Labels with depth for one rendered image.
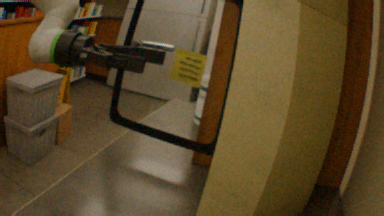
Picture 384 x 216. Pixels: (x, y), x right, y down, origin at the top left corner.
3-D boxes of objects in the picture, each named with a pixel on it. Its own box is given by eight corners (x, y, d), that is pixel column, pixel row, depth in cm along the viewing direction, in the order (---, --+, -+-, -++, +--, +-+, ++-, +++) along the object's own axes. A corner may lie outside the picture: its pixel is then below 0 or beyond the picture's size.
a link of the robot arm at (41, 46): (27, 68, 103) (19, 47, 93) (45, 35, 109) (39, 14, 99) (56, 76, 101) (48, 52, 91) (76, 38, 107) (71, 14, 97)
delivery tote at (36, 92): (60, 115, 325) (65, 75, 318) (31, 130, 268) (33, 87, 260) (31, 103, 333) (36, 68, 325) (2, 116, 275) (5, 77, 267)
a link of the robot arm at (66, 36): (64, 65, 104) (50, 70, 95) (74, 23, 101) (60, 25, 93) (79, 68, 103) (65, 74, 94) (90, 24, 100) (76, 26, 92)
